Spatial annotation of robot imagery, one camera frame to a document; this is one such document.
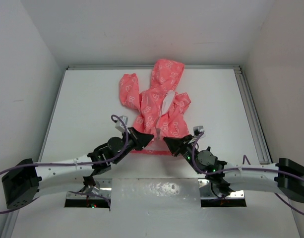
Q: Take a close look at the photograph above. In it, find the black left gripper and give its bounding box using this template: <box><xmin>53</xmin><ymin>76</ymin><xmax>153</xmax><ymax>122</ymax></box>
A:
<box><xmin>112</xmin><ymin>126</ymin><xmax>153</xmax><ymax>164</ymax></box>

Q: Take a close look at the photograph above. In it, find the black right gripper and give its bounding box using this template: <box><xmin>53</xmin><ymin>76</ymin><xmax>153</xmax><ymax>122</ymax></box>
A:
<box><xmin>164</xmin><ymin>134</ymin><xmax>202</xmax><ymax>175</ymax></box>

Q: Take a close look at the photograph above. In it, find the pink patterned hooded jacket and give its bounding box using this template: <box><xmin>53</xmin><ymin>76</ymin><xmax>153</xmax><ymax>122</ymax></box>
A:
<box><xmin>119</xmin><ymin>59</ymin><xmax>191</xmax><ymax>155</ymax></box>

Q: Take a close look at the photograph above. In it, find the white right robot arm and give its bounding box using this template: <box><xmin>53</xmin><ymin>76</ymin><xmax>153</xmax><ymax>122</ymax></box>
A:
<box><xmin>164</xmin><ymin>135</ymin><xmax>304</xmax><ymax>203</ymax></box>

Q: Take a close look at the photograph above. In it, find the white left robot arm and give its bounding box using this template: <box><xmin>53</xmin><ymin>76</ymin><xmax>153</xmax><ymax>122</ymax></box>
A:
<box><xmin>1</xmin><ymin>127</ymin><xmax>154</xmax><ymax>211</ymax></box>

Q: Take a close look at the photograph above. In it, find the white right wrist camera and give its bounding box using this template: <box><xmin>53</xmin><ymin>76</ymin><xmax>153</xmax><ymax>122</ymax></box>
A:
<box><xmin>193</xmin><ymin>125</ymin><xmax>206</xmax><ymax>138</ymax></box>

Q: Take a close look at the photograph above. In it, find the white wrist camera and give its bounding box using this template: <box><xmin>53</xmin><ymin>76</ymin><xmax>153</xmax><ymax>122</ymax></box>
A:
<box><xmin>115</xmin><ymin>116</ymin><xmax>128</xmax><ymax>133</ymax></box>
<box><xmin>193</xmin><ymin>125</ymin><xmax>206</xmax><ymax>138</ymax></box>

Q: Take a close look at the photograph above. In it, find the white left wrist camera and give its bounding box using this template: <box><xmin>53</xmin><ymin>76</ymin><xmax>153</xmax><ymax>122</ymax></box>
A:
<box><xmin>115</xmin><ymin>116</ymin><xmax>128</xmax><ymax>133</ymax></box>

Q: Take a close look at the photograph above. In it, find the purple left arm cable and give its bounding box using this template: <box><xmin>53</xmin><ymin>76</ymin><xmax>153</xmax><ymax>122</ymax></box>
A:
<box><xmin>0</xmin><ymin>114</ymin><xmax>130</xmax><ymax>214</ymax></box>

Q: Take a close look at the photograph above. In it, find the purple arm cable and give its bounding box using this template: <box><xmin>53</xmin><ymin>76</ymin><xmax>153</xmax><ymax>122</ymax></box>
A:
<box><xmin>190</xmin><ymin>135</ymin><xmax>304</xmax><ymax>219</ymax></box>
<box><xmin>0</xmin><ymin>114</ymin><xmax>130</xmax><ymax>214</ymax></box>

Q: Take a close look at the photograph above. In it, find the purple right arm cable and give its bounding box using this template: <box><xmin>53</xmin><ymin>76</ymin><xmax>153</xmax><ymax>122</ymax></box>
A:
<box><xmin>190</xmin><ymin>135</ymin><xmax>304</xmax><ymax>219</ymax></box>

